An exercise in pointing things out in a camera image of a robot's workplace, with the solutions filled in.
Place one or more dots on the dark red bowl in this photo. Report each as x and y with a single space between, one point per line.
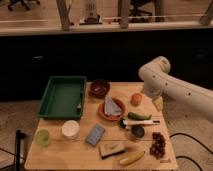
99 88

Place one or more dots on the office chair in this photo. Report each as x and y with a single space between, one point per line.
132 10

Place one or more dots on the green plastic cup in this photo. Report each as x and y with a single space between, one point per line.
42 138

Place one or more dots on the orange plate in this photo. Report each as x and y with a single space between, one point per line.
102 114

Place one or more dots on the orange apple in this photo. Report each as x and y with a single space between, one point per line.
136 99

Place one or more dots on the grey folded cloth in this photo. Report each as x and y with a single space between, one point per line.
111 108

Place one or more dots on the green plastic tray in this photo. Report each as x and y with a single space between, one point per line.
63 98

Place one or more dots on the yellow banana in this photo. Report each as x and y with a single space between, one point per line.
131 158

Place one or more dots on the black stand pole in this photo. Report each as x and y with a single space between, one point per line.
18 138

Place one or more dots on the white paper cup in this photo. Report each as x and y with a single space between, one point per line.
70 129

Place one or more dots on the blue sponge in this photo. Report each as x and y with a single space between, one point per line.
95 135

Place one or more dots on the bunch of dark grapes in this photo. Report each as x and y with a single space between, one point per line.
158 145

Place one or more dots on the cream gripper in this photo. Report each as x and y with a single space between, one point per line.
158 103

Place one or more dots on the wooden block eraser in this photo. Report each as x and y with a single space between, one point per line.
110 149

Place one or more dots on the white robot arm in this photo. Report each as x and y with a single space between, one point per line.
156 78

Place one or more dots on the green cucumber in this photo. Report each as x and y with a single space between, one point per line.
135 116

